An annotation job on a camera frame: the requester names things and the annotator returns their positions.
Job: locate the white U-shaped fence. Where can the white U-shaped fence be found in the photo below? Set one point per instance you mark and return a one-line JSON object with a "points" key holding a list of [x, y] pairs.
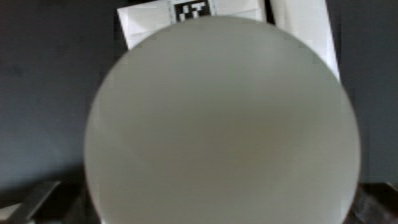
{"points": [[303, 20]]}

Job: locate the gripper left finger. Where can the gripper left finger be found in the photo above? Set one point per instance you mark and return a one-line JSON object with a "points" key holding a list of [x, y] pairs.
{"points": [[16, 214]]}

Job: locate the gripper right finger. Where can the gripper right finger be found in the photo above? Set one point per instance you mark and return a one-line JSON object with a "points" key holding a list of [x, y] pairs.
{"points": [[379, 204]]}

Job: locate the white lamp bulb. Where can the white lamp bulb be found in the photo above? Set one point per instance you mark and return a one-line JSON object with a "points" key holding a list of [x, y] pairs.
{"points": [[221, 139]]}

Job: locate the white lamp base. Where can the white lamp base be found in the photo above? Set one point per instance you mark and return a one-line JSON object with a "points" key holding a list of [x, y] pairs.
{"points": [[150, 16]]}

